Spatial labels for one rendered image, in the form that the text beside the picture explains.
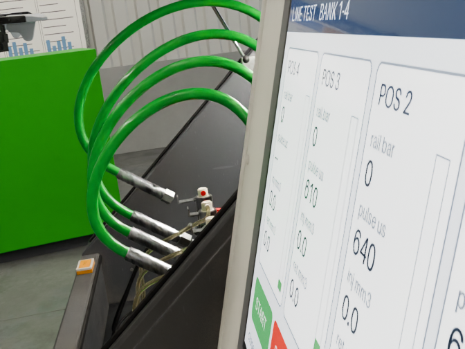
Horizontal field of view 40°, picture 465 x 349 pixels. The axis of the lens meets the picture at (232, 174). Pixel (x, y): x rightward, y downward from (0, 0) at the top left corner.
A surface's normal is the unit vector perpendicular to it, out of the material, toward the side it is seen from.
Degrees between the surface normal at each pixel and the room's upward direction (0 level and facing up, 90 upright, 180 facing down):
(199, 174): 90
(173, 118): 90
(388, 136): 76
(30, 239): 90
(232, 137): 90
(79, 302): 0
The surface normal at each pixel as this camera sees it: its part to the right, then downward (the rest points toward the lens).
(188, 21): 0.18, 0.22
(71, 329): -0.11, -0.96
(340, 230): -0.99, -0.09
